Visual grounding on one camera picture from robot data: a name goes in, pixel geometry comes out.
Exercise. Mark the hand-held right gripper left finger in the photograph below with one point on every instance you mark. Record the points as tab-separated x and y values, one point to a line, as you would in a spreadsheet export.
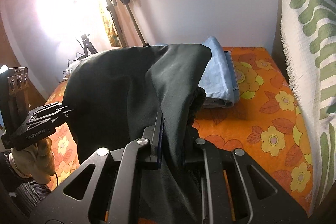
160	134

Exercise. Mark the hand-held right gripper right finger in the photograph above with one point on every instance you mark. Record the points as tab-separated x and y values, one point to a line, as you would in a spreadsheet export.
191	151

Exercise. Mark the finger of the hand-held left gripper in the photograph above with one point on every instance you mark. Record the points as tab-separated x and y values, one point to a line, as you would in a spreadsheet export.
50	108
52	120

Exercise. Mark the black pants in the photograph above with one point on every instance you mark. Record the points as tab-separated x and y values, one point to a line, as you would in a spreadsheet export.
118	82

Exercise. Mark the person's left forearm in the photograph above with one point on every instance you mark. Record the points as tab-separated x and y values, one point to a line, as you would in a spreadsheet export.
10	169

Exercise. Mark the person's left hand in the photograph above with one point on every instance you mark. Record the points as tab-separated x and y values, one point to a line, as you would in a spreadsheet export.
39	161

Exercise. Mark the orange floral bedsheet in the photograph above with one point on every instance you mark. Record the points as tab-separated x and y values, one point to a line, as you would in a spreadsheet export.
249	113

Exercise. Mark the folded blue jeans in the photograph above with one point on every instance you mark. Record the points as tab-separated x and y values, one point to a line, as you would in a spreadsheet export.
220	77

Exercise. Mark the person's striped clothing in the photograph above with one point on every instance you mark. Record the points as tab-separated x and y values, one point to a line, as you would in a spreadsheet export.
31	197

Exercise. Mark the green striped white blanket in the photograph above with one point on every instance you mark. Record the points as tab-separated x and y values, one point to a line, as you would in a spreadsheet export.
309	43

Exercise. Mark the small black camera tripod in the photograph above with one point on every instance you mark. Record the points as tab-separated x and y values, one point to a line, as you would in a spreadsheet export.
86	43

